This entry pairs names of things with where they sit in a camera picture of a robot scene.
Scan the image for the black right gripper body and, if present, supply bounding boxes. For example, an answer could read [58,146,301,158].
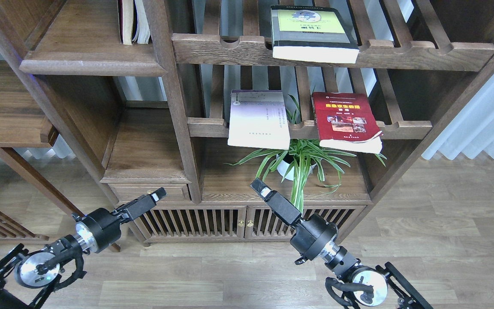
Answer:
[268,191,338,265]

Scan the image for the white and purple book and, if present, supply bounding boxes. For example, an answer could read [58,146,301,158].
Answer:
[228,90,290,149]

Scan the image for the white curtain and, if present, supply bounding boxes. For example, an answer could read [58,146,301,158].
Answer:
[422,74,494,160]

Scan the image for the white plant pot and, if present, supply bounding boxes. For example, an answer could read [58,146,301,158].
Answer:
[277,154,295,182]

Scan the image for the green spider plant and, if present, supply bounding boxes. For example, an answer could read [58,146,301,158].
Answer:
[226,94,387,213]

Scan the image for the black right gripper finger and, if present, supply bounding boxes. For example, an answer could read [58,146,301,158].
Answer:
[250,178,275,202]

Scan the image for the brass cabinet door knobs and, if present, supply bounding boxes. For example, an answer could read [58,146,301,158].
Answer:
[237,220,254,227]

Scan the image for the dark wooden bookshelf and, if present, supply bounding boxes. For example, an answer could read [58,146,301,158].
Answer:
[0,0,494,243]

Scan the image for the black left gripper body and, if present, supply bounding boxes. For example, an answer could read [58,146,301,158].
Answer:
[73,195,155,254]

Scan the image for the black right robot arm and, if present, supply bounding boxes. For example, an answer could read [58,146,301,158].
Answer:
[251,178,431,309]

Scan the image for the red book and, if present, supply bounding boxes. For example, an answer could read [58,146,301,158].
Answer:
[312,92,382,154]

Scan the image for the upright cream books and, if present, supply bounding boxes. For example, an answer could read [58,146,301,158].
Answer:
[117,0,151,45]

